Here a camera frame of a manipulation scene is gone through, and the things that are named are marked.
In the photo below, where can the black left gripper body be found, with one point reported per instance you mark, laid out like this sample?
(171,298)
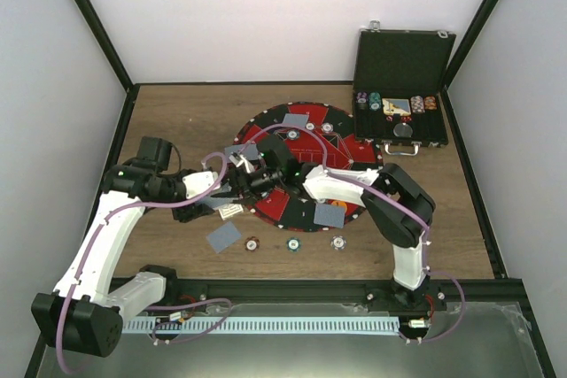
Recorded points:
(184,213)

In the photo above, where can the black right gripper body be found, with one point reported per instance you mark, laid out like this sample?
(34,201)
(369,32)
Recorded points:
(255,187)

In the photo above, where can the dealt card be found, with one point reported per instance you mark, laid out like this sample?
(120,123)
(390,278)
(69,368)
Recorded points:
(295,120)
(247,150)
(329,215)
(223,237)

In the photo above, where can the red brown chip stack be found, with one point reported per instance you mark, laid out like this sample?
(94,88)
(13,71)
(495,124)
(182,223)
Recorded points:
(252,244)

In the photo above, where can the teal chip stack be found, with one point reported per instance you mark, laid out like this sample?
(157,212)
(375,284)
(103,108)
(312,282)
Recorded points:
(293,244)
(375,101)

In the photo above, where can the blue white chip stack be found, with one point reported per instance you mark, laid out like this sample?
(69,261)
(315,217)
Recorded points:
(338,242)

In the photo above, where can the playing card deck with box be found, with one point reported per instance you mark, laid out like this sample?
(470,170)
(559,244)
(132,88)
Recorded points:
(214,203)

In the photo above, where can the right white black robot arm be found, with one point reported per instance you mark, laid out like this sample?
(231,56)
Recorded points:
(400,208)

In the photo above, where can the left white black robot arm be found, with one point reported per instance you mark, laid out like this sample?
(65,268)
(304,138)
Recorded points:
(82,313)

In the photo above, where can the white playing card box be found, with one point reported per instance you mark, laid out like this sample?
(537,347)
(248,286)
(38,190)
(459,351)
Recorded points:
(228,211)

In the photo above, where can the round red black poker mat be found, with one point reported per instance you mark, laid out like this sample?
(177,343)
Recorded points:
(338,149)

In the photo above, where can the orange big blind button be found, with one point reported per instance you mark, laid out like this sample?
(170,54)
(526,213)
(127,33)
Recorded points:
(340,204)

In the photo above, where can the purple chip stack in case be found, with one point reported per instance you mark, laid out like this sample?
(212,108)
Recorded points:
(362,100)

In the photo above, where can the teal chip stack in case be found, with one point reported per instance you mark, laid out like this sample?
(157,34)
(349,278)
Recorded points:
(375,101)

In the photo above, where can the red dice in case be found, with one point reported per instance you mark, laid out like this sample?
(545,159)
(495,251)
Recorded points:
(398,118)

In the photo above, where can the card deck in case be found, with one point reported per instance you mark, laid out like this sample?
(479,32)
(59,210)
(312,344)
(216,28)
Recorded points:
(395,106)

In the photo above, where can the black poker chip case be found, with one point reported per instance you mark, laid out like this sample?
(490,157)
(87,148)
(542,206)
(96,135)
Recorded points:
(401,63)

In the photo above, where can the white chip stack in case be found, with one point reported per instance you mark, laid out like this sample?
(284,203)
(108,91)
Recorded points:
(417,104)

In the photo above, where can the orange chip stack in case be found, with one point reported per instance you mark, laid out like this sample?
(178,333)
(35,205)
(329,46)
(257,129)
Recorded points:
(430,103)

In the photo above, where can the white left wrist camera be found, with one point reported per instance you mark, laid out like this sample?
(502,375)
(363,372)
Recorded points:
(197,183)

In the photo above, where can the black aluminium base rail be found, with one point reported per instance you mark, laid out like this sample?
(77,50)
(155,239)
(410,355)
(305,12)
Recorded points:
(383,295)

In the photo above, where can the light blue slotted cable duct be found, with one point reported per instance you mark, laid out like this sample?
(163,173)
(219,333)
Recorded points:
(360,326)

